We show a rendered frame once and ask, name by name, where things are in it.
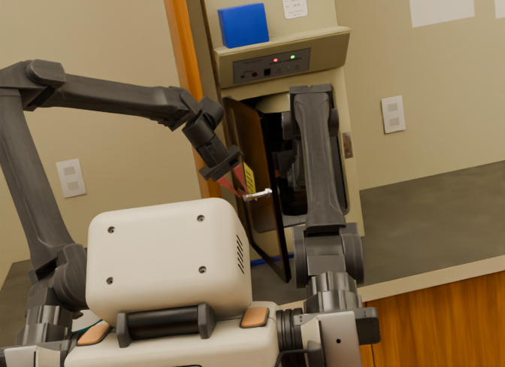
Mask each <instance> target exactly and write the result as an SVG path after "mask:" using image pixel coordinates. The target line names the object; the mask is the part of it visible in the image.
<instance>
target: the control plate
mask: <svg viewBox="0 0 505 367"><path fill-rule="evenodd" d="M310 51H311V47H310V48H305V49H301V50H293V51H289V52H285V53H277V54H273V55H268V56H261V57H256V58H252V59H245V60H240V61H236V62H233V80H234V84H237V83H244V82H249V81H253V80H261V79H265V78H269V77H276V76H280V75H284V74H292V73H296V72H301V71H308V70H309V65H310ZM291 56H295V57H294V58H291ZM274 59H278V60H277V61H276V62H275V61H274ZM296 65H299V66H298V68H297V67H295V66H296ZM287 66H289V69H287V68H286V67H287ZM267 68H270V69H271V74H269V75H265V76H264V69H267ZM278 68H280V71H277V69H278ZM254 72H256V73H257V74H258V75H257V76H256V77H253V76H252V73H254ZM241 75H244V76H245V77H244V78H241V77H240V76H241Z"/></svg>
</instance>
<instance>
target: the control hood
mask: <svg viewBox="0 0 505 367"><path fill-rule="evenodd" d="M350 32H351V30H350V28H349V27H345V26H330V27H325V28H321V29H314V30H309V31H305V32H297V33H292V34H288V35H281V36H276V37H272V38H269V39H270V40H269V42H265V43H260V44H252V45H248V46H243V47H236V48H231V49H228V48H227V47H225V46H222V47H214V49H213V54H214V59H215V63H216V70H217V75H218V80H219V87H220V88H222V89H224V88H228V87H232V86H240V85H244V84H248V83H255V82H259V81H264V80H271V79H276V78H280V77H288V76H292V75H296V74H303V73H307V72H312V71H319V70H323V69H328V68H335V67H340V66H344V65H345V63H346V55H347V50H348V45H349V36H350ZM310 47H311V51H310V65H309V70H308V71H301V72H296V73H292V74H284V75H280V76H276V77H269V78H265V79H261V80H253V81H249V82H244V83H237V84H234V80H233V62H236V61H240V60H245V59H252V58H256V57H261V56H268V55H273V54H277V53H285V52H289V51H293V50H301V49H305V48H310Z"/></svg>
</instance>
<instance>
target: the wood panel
mask: <svg viewBox="0 0 505 367"><path fill-rule="evenodd" d="M164 3H165V11H166V15H167V19H168V27H169V31H170V35H171V42H172V47H173V51H174V58H175V62H176V67H177V73H178V77H179V82H180V87H182V88H184V89H186V90H188V91H189V92H190V93H191V94H192V96H193V97H194V98H195V100H196V101H197V102H198V101H199V100H201V99H202V98H203V97H204V96H203V92H202V87H201V79H200V75H199V71H198V63H197V59H196V55H195V47H194V42H193V38H192V30H191V26H190V22H189V14H188V10H187V6H186V0H164ZM192 152H193V156H194V160H195V167H196V171H197V176H198V183H199V187H200V191H201V199H210V198H219V199H222V194H221V189H220V185H219V183H217V182H216V181H215V182H213V180H212V179H211V177H210V178H208V180H205V179H204V178H203V177H202V176H201V174H200V173H199V170H200V169H201V168H203V167H204V166H205V165H206V163H205V162H204V160H203V159H202V158H201V157H200V155H199V154H198V152H197V151H196V150H195V148H194V147H193V146H192Z"/></svg>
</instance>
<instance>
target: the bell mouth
mask: <svg viewBox="0 0 505 367"><path fill-rule="evenodd" d="M255 109H258V110H260V111H261V112H263V113H279V112H285V111H290V101H289V91H285V92H281V93H274V94H270V95H266V96H258V98H257V102H256V106H255Z"/></svg>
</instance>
